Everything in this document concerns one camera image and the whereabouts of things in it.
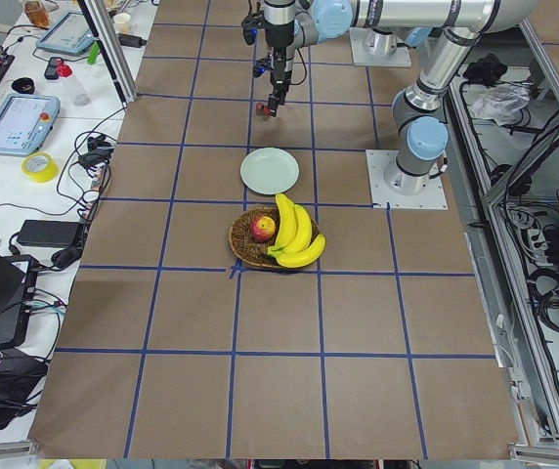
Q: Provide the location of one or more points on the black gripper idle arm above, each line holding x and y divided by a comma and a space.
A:
279, 35

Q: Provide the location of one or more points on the black gripper working arm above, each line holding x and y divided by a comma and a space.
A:
278, 63

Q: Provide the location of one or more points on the silver robot arm near plate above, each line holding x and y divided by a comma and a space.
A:
423, 137

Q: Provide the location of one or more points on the pale green plate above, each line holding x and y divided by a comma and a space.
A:
268, 171

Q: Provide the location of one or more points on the red yellow apple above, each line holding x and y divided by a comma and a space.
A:
262, 228

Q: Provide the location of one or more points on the yellow banana bunch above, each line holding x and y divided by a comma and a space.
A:
295, 247

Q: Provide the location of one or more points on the brown wicker basket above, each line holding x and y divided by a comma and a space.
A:
249, 251

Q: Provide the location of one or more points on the paper cup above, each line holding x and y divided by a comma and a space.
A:
122, 23

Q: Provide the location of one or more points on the green marker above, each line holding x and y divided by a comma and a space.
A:
94, 53

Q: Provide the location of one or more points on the clear plastic bottle red cap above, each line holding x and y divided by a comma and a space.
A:
72, 85

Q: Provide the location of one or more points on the blue teach pendant far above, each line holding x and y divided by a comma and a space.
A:
69, 35

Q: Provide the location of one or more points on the blue teach pendant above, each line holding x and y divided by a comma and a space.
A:
25, 123
69, 35

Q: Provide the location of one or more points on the black cloth bundle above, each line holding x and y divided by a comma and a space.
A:
487, 71

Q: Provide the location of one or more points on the white crumpled cloth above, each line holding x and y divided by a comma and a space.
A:
502, 104

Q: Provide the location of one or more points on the yellow tape roll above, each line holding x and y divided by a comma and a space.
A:
40, 167

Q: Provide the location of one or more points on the blue teach pendant near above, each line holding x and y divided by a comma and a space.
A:
25, 123

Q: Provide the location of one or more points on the black power adapter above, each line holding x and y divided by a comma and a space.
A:
44, 233

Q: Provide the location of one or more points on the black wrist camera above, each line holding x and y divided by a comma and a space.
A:
250, 26

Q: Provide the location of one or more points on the aluminium frame post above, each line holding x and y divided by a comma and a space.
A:
96, 15

